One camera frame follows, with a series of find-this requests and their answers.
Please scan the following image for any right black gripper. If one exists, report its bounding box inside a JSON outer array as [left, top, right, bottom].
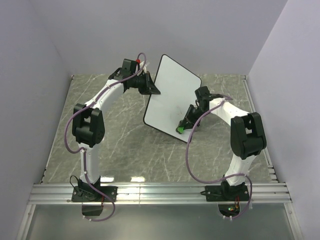
[[179, 104, 209, 131]]

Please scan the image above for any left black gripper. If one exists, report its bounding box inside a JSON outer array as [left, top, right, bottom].
[[131, 72, 160, 96]]

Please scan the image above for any green whiteboard eraser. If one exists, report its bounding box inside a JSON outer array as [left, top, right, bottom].
[[176, 126, 184, 134]]

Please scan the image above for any white whiteboard black frame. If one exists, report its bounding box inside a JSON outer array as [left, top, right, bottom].
[[143, 54, 202, 143]]

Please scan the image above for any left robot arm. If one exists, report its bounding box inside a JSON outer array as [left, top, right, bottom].
[[71, 59, 161, 201]]

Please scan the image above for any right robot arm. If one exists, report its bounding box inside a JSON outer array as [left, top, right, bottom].
[[176, 96, 267, 200]]

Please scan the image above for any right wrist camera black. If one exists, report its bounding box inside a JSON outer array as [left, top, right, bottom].
[[194, 86, 213, 104]]

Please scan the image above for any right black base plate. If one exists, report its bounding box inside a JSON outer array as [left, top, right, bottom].
[[200, 185, 250, 202]]

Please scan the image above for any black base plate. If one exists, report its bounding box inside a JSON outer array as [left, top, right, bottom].
[[71, 186, 118, 203], [200, 185, 250, 202]]

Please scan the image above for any aluminium front rail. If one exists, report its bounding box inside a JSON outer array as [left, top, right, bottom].
[[27, 182, 292, 205]]

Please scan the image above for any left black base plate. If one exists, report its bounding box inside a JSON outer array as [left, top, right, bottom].
[[71, 186, 118, 203]]

